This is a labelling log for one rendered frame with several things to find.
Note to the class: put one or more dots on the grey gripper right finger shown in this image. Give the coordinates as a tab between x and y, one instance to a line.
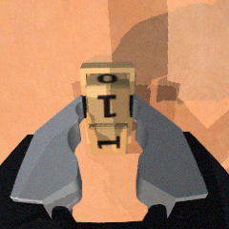
176	170

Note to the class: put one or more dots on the tan cube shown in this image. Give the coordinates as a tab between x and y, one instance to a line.
108	139
107	98

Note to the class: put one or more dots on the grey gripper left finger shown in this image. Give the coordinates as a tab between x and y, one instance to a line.
42	171

